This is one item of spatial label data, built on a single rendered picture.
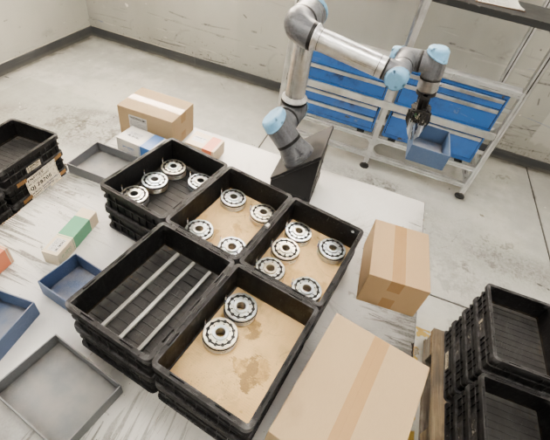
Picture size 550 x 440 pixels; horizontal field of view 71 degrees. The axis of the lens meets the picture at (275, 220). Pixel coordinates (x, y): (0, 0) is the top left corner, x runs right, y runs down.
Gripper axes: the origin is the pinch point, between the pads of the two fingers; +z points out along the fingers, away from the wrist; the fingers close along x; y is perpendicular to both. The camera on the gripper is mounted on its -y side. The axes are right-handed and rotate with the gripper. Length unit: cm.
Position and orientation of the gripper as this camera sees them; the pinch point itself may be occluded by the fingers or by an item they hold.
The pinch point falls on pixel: (412, 135)
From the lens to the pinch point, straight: 169.8
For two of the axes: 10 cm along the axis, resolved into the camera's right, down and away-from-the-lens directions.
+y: -3.4, 6.3, -7.0
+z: -0.3, 7.4, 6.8
